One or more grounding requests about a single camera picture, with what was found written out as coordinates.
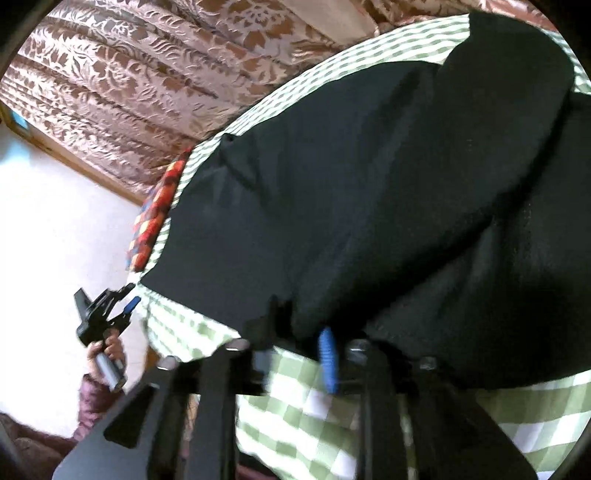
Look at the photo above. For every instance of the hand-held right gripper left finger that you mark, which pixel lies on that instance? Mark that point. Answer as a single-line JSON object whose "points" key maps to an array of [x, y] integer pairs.
{"points": [[264, 356]]}

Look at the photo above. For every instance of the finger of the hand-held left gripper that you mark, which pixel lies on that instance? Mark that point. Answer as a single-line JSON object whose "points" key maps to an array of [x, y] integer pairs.
{"points": [[130, 308], [121, 294]]}

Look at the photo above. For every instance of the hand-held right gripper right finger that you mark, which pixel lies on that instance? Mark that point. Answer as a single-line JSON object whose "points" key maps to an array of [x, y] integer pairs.
{"points": [[328, 364]]}

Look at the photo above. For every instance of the black pants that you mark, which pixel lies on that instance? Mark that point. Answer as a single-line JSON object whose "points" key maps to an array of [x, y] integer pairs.
{"points": [[369, 184]]}

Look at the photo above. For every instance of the person's left forearm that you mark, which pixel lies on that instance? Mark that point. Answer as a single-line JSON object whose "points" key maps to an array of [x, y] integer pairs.
{"points": [[94, 406]]}

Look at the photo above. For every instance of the person's left hand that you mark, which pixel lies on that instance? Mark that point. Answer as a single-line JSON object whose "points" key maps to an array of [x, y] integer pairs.
{"points": [[114, 351]]}

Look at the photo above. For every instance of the green checked bedsheet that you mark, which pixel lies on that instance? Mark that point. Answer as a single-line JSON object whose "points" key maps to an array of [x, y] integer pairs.
{"points": [[300, 415]]}

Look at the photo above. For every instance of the red orange patterned cloth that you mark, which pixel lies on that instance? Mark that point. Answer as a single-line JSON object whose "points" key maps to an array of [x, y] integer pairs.
{"points": [[152, 217]]}

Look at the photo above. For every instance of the dark maroon cloth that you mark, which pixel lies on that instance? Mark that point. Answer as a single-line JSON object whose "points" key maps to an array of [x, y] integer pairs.
{"points": [[32, 450]]}

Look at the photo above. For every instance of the brown floral curtain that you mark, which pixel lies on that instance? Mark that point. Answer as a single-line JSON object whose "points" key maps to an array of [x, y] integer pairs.
{"points": [[115, 92]]}

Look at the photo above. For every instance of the wooden frame trim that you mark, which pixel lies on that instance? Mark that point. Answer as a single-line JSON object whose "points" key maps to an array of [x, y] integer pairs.
{"points": [[78, 164]]}

